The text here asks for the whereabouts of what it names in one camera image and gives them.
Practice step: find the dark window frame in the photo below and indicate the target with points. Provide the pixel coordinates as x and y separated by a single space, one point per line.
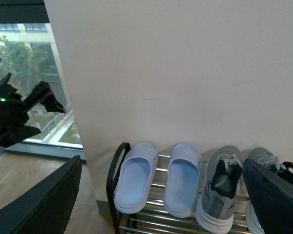
28 51

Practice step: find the grey knit sneaker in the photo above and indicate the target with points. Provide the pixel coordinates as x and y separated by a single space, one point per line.
215 206
269 161

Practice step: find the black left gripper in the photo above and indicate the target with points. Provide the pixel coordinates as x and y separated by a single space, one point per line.
13 110

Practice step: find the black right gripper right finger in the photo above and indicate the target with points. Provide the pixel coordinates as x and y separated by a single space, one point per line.
270 210

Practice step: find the light blue slide sandal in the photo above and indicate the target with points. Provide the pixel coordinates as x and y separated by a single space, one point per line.
184 175
136 175

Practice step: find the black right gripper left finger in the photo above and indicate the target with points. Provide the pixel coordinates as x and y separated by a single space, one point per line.
45 208

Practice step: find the black metal shoe rack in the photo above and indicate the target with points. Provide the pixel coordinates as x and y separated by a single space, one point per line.
153 217

